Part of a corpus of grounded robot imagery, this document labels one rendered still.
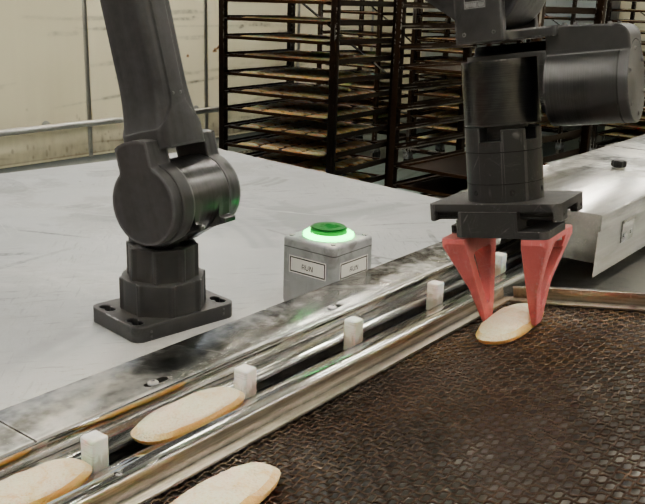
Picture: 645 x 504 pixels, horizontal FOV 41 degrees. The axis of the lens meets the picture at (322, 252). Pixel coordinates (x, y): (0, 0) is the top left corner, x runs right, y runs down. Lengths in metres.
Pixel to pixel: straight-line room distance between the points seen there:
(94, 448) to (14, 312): 0.39
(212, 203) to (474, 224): 0.28
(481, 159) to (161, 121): 0.31
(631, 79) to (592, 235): 0.41
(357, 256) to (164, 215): 0.23
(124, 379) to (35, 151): 5.22
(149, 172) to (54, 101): 5.11
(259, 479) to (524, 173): 0.32
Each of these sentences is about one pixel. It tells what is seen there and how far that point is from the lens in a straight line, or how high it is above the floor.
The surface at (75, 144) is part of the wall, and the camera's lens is 6.03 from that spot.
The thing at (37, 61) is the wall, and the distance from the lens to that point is 5.82.
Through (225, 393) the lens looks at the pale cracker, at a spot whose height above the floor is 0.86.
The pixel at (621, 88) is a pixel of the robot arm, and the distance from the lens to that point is 0.61.
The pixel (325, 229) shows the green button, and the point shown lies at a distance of 0.91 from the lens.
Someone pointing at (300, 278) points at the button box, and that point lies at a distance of 0.91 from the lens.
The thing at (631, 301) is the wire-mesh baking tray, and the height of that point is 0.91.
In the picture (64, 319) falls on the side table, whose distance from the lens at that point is 0.91.
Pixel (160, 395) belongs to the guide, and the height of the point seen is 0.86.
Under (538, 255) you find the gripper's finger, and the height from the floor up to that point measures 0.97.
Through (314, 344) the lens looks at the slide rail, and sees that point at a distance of 0.75.
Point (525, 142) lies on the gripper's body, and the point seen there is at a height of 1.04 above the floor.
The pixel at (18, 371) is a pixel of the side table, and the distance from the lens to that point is 0.80.
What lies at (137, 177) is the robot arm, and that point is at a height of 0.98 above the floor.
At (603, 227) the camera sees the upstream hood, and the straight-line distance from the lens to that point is 1.01.
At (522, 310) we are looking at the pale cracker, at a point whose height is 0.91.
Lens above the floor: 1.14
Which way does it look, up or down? 16 degrees down
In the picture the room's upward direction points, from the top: 2 degrees clockwise
